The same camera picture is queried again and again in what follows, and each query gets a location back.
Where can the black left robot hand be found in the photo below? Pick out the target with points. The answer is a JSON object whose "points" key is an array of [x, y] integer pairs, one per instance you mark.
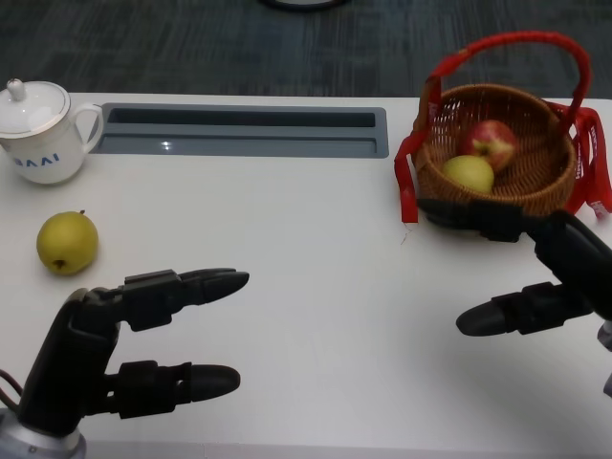
{"points": [[72, 354]]}

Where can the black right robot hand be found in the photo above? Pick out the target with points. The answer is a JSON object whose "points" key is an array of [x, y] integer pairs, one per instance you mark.
{"points": [[578, 268]]}

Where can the wicker basket with red ribbon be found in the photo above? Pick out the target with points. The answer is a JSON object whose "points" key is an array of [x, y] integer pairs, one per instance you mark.
{"points": [[526, 177]]}

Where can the red apple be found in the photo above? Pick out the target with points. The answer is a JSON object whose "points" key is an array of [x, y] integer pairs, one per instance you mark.
{"points": [[495, 141]]}

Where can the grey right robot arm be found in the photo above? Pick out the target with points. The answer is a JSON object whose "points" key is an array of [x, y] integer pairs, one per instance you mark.
{"points": [[607, 334]]}

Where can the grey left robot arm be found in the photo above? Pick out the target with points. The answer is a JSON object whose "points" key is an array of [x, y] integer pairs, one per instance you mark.
{"points": [[33, 440]]}

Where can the yellow-green pear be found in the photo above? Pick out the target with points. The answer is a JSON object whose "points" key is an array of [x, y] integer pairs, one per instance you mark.
{"points": [[67, 244], [471, 174]]}

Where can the white ceramic mug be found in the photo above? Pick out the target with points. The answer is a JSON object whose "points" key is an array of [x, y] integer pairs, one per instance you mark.
{"points": [[43, 160]]}

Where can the white ceramic mug lid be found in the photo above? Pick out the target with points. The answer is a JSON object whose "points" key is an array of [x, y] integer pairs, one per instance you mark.
{"points": [[28, 112]]}

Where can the black white chair base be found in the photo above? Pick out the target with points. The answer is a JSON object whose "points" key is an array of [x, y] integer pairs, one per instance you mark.
{"points": [[301, 3]]}

